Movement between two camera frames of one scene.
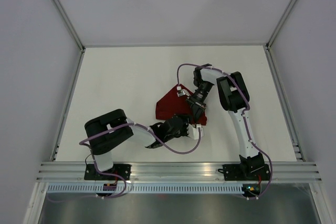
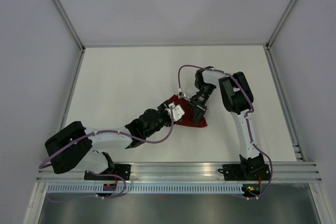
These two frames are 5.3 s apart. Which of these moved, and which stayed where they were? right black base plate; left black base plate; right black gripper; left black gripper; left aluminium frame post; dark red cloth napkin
Moved: dark red cloth napkin; left black gripper
Stayed: left black base plate; left aluminium frame post; right black gripper; right black base plate
